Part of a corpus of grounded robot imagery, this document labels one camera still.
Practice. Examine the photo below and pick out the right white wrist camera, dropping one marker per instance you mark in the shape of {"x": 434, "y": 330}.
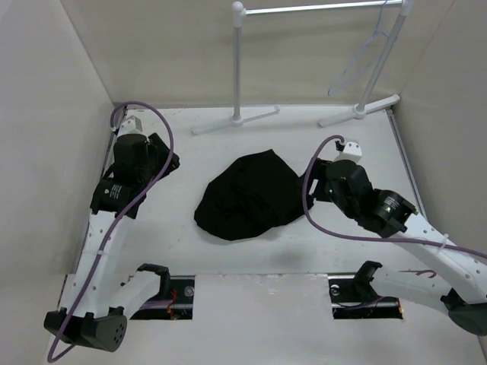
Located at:
{"x": 348, "y": 150}

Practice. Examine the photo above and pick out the right aluminium table rail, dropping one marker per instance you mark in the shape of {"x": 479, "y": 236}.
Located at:
{"x": 405, "y": 159}

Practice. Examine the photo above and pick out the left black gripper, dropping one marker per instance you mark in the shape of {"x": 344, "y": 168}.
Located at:
{"x": 156, "y": 147}

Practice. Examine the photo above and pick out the light blue wire hanger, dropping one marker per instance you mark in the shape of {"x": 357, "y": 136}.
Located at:
{"x": 364, "y": 58}

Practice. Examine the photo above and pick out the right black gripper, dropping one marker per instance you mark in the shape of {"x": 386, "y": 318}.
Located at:
{"x": 319, "y": 172}

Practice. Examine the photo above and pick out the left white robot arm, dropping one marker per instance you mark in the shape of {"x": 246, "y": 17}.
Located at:
{"x": 93, "y": 315}

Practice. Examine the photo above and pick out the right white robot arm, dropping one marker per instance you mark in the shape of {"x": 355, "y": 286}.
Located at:
{"x": 458, "y": 291}

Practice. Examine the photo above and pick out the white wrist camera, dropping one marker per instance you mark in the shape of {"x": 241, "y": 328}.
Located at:
{"x": 348, "y": 150}
{"x": 130, "y": 125}

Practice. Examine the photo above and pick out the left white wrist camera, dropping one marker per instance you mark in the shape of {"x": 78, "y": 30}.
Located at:
{"x": 130, "y": 125}

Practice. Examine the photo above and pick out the black trousers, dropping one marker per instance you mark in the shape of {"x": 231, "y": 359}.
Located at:
{"x": 256, "y": 193}

